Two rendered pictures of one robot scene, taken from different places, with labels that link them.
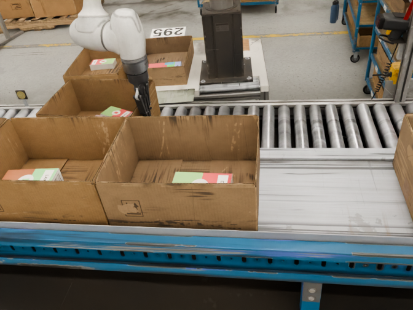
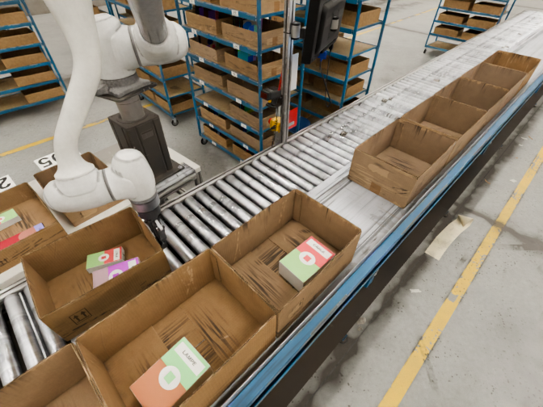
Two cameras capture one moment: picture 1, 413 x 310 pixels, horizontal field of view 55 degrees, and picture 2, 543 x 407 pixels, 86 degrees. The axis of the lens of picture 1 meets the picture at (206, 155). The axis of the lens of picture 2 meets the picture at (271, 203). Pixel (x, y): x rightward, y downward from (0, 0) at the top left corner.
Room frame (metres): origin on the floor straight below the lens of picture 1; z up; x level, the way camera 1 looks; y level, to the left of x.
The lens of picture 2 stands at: (0.58, 0.58, 1.76)
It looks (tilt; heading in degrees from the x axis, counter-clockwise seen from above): 44 degrees down; 303
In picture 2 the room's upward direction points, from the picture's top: 1 degrees clockwise
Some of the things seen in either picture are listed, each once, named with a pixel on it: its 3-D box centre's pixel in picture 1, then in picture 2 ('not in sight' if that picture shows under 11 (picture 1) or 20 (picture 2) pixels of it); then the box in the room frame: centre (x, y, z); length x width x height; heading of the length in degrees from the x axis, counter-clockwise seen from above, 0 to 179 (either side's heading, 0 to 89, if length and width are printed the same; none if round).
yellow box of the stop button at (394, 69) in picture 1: (390, 72); (272, 126); (1.46, -0.80, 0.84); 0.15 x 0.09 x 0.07; 78
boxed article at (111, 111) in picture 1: (117, 116); (106, 259); (1.50, 0.36, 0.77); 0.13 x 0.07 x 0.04; 54
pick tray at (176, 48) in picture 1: (163, 59); (82, 186); (1.96, 0.16, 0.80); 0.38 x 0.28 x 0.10; 171
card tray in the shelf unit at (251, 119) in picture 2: not in sight; (258, 111); (1.95, -1.33, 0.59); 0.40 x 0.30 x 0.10; 166
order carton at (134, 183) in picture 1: (187, 170); (287, 254); (0.84, 0.06, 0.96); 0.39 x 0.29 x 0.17; 78
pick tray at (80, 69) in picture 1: (103, 66); (12, 224); (1.98, 0.48, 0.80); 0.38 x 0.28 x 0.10; 171
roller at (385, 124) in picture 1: (391, 142); (307, 167); (1.14, -0.69, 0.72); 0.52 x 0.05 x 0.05; 168
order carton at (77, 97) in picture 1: (102, 114); (102, 266); (1.43, 0.40, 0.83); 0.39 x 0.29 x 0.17; 74
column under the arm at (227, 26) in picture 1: (224, 40); (143, 144); (1.84, -0.15, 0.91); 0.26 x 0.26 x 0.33; 83
